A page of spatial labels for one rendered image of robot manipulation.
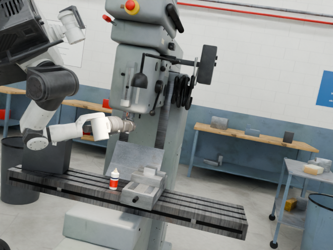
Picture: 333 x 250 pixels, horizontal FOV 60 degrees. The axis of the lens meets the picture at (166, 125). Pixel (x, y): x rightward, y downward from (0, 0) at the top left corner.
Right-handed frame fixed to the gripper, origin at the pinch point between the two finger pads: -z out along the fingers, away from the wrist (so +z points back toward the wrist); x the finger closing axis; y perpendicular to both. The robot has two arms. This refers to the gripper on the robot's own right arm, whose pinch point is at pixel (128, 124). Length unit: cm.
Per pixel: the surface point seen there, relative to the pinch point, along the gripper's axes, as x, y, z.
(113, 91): 4.5, -15.7, 11.0
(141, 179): -14.9, 24.1, 3.8
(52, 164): 34.4, 28.7, 14.5
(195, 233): -1, 122, -157
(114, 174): -0.9, 25.5, 6.6
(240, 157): 23, 85, -435
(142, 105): -10.2, -11.8, 6.1
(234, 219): -60, 33, -10
